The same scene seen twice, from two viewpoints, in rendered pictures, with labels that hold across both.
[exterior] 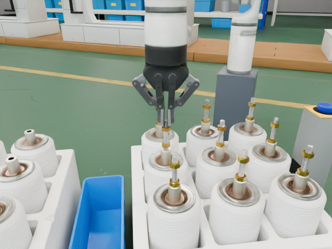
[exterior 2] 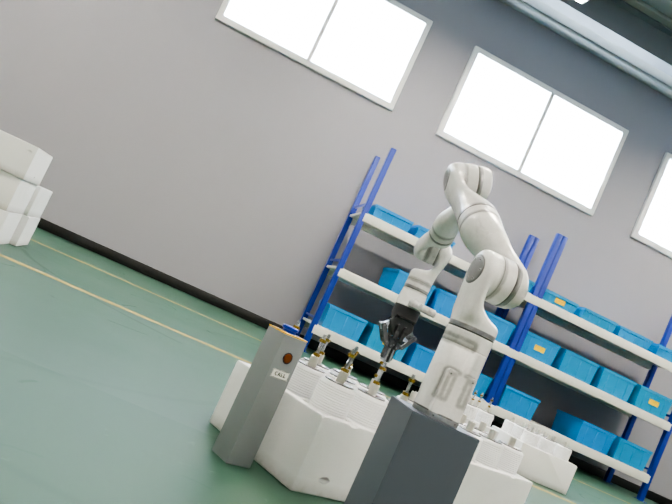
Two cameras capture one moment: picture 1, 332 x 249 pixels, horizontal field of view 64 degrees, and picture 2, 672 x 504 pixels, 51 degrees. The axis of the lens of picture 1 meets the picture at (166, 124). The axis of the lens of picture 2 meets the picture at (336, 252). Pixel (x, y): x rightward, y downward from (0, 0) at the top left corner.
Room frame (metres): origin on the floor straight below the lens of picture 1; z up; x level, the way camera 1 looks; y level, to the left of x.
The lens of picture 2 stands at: (2.02, -1.25, 0.40)
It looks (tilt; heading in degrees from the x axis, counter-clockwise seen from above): 5 degrees up; 148
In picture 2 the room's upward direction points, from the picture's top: 25 degrees clockwise
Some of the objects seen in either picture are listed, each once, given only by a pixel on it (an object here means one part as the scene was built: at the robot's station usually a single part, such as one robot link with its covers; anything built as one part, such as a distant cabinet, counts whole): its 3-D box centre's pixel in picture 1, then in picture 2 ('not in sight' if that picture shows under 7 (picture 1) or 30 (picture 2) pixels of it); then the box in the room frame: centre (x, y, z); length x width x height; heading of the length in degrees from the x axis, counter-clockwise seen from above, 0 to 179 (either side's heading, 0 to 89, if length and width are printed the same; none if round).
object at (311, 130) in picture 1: (309, 163); (259, 396); (0.61, -0.39, 0.16); 0.07 x 0.07 x 0.31; 7
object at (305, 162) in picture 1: (305, 163); not in sight; (0.40, -0.25, 0.30); 0.01 x 0.01 x 0.08
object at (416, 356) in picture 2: not in sight; (421, 358); (-2.97, 3.22, 0.36); 0.50 x 0.38 x 0.21; 159
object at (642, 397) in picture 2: not in sight; (638, 397); (-2.14, 5.28, 0.89); 0.50 x 0.38 x 0.21; 157
